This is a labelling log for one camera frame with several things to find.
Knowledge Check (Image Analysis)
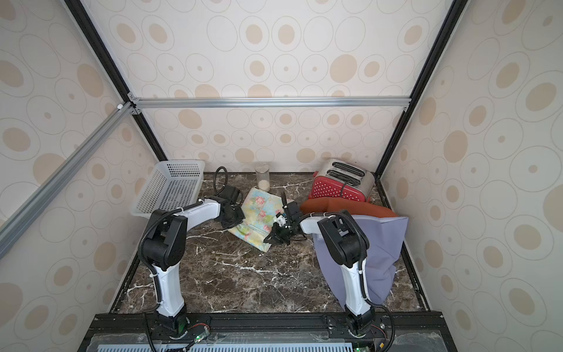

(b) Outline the lavender purple skirt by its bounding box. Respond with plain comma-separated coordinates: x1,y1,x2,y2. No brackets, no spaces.
312,215,408,307

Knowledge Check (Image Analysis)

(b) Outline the black right corner post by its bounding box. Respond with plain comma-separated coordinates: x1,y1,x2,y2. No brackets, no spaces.
375,0,469,180

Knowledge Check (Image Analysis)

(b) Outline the floral pastel skirt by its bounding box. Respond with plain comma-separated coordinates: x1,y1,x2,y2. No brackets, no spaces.
229,188,283,252

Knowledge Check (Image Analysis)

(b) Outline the black corner post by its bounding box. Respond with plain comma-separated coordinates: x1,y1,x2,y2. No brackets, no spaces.
62,0,168,161
375,0,469,180

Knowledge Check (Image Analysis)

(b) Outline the glass jar with white powder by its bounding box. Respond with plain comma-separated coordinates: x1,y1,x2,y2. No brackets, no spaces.
255,163,271,192

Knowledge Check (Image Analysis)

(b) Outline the white plastic perforated basket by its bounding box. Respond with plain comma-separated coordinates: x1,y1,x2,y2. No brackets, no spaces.
130,160,205,219

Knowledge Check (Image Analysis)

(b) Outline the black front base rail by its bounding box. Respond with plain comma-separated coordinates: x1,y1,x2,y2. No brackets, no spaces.
79,312,457,351

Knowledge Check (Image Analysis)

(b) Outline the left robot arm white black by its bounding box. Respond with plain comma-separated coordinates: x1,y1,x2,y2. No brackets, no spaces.
137,185,245,336

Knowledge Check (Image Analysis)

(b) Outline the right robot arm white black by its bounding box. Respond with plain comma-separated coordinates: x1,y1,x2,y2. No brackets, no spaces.
264,201,376,337

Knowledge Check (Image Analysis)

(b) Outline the diagonal aluminium frame bar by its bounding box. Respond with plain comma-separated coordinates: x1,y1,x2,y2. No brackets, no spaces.
1,102,133,257

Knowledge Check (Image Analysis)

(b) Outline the horizontal aluminium frame bar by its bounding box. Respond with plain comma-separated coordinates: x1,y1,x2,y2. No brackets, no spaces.
133,96,411,109

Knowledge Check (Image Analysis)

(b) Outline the red polka dot toaster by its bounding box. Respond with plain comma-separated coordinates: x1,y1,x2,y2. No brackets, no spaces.
308,158,375,202

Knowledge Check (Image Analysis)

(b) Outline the rust orange skirt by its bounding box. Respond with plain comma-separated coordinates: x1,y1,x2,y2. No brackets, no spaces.
300,197,397,218

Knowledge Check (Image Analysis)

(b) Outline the black left corner post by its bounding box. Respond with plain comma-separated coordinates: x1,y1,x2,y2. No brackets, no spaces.
62,0,168,161

